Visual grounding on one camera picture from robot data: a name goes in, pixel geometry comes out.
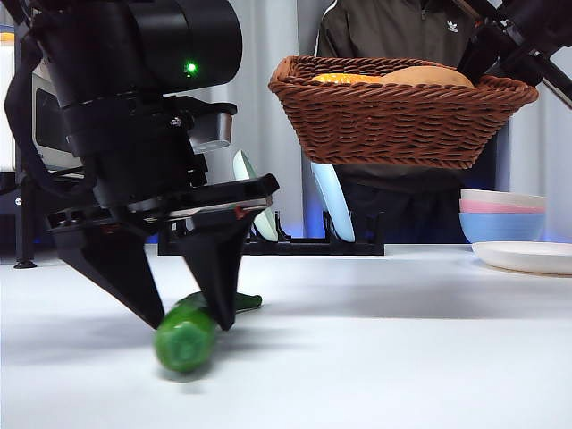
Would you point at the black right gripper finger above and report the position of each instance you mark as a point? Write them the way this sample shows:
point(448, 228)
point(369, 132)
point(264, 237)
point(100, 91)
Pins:
point(490, 58)
point(474, 51)

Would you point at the light blue plate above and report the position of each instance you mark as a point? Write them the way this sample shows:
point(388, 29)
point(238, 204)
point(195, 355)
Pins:
point(333, 205)

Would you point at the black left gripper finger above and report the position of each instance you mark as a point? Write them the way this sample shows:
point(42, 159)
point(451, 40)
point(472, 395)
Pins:
point(219, 268)
point(116, 268)

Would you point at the grey curtain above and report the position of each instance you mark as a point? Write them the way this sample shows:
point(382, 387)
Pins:
point(277, 36)

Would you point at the white box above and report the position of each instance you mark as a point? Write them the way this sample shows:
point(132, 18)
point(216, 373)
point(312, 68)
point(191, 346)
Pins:
point(6, 111)

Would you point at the pink bowl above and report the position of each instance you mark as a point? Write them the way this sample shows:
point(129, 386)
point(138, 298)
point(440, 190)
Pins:
point(500, 207)

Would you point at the tan potato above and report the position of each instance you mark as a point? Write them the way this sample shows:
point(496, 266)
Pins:
point(429, 77)

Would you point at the black metal shelf frame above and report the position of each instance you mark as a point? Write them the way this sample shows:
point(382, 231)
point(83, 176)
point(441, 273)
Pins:
point(24, 232)

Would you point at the person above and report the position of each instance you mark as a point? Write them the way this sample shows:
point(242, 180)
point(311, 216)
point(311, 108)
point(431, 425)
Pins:
point(393, 31)

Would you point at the pale grey camera box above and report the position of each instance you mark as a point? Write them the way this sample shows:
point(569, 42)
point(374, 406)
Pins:
point(210, 129)

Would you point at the cream white plate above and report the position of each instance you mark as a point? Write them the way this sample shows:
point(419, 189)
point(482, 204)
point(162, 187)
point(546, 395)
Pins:
point(527, 257)

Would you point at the green cucumber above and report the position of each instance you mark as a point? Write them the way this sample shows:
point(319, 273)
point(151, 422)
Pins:
point(183, 339)

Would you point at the black dish rack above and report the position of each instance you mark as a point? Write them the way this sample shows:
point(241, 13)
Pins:
point(304, 246)

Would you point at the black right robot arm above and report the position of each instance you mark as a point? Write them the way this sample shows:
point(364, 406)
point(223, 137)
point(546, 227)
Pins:
point(545, 18)

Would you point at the pale green plate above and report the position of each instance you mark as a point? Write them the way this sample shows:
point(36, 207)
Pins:
point(263, 223)

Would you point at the blue bowl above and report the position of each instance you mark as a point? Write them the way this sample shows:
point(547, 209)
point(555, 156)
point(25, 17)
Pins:
point(500, 228)

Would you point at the orange corn cob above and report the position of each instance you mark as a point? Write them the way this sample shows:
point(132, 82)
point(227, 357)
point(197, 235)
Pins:
point(344, 79)

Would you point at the yellow orange fruit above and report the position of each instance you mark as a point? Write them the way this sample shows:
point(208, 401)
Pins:
point(5, 38)

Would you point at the brown wicker basket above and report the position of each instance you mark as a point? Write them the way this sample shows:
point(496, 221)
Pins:
point(402, 125)

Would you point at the beige bowl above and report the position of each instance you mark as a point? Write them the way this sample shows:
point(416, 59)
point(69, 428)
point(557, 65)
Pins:
point(500, 196)

